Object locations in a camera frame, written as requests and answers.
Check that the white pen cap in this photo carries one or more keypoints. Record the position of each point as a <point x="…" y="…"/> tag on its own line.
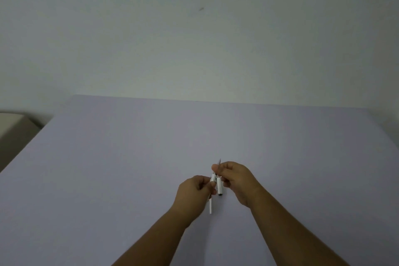
<point x="220" y="188"/>

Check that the person's left forearm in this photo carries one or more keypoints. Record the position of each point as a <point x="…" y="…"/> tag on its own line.
<point x="156" y="241"/>

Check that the person's left thumb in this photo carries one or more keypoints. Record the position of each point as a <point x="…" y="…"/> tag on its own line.
<point x="204" y="178"/>

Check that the person's left hand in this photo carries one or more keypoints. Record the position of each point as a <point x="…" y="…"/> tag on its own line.
<point x="190" y="195"/>

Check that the beige cabinet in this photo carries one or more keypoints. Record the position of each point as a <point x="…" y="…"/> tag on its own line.
<point x="14" y="138"/>

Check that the white pen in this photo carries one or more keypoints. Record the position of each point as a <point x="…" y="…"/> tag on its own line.
<point x="211" y="206"/>

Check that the person's right hand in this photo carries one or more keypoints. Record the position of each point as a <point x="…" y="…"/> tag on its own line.
<point x="241" y="184"/>

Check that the person's right forearm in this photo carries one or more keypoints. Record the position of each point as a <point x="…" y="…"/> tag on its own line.
<point x="290" y="234"/>

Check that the person's right thumb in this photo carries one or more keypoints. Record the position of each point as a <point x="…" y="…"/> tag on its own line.
<point x="217" y="168"/>

